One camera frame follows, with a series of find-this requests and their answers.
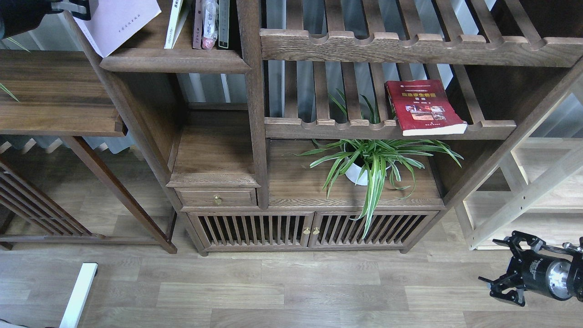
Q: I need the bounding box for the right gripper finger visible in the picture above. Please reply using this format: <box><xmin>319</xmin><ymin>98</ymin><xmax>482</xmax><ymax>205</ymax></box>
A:
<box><xmin>478</xmin><ymin>272</ymin><xmax>526</xmax><ymax>307</ymax></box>
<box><xmin>493</xmin><ymin>231</ymin><xmax>546</xmax><ymax>260</ymax></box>

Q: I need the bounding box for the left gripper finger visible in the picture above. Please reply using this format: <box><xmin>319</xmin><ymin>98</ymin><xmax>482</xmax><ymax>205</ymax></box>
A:
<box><xmin>51</xmin><ymin>0</ymin><xmax>99</xmax><ymax>21</ymax></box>

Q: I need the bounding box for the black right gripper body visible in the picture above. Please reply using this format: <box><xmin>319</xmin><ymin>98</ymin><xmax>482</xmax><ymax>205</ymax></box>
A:
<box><xmin>516</xmin><ymin>255</ymin><xmax>575</xmax><ymax>301</ymax></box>

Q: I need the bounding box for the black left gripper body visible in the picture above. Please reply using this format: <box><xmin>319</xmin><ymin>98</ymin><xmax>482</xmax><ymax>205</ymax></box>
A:
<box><xmin>0</xmin><ymin>0</ymin><xmax>56</xmax><ymax>39</ymax></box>

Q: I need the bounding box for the white book pink cover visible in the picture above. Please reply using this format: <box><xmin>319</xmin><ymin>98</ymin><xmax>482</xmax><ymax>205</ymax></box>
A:
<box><xmin>73</xmin><ymin>0</ymin><xmax>162</xmax><ymax>57</ymax></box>

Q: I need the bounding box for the white book green cover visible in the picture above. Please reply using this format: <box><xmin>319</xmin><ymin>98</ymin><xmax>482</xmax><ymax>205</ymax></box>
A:
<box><xmin>164</xmin><ymin>0</ymin><xmax>192</xmax><ymax>49</ymax></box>

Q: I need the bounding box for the red book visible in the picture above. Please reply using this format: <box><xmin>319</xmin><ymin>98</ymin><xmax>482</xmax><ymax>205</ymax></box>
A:
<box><xmin>385</xmin><ymin>79</ymin><xmax>468</xmax><ymax>136</ymax></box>

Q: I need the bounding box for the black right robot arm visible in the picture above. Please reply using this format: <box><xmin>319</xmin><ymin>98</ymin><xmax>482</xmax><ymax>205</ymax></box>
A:
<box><xmin>479</xmin><ymin>231</ymin><xmax>583</xmax><ymax>307</ymax></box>

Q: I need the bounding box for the green plant leaves left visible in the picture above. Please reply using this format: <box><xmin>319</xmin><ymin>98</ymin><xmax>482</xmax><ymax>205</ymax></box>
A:
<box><xmin>0</xmin><ymin>36</ymin><xmax>31</xmax><ymax>103</ymax></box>

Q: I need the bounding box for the pink spine upright book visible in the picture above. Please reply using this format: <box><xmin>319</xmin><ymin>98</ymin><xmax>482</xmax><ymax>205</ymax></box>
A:
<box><xmin>192</xmin><ymin>0</ymin><xmax>203</xmax><ymax>49</ymax></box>

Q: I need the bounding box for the plastic wrapped white book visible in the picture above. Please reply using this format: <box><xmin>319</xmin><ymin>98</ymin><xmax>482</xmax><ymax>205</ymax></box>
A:
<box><xmin>202</xmin><ymin>0</ymin><xmax>219</xmax><ymax>50</ymax></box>

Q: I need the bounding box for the dark green upright book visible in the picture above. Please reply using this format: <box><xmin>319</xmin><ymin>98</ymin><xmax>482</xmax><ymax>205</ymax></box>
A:
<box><xmin>217</xmin><ymin>0</ymin><xmax>239</xmax><ymax>50</ymax></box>

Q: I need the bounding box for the white plant pot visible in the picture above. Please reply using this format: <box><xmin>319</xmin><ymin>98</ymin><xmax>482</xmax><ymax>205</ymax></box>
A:
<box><xmin>342</xmin><ymin>141</ymin><xmax>392</xmax><ymax>188</ymax></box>

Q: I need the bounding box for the dark wooden bookshelf cabinet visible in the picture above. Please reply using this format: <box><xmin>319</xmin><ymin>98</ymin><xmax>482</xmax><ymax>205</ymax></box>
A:
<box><xmin>66</xmin><ymin>0</ymin><xmax>582</xmax><ymax>255</ymax></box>

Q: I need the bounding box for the white metal leg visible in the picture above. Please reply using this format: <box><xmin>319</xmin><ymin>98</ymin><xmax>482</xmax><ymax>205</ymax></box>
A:
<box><xmin>59</xmin><ymin>263</ymin><xmax>98</xmax><ymax>328</ymax></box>

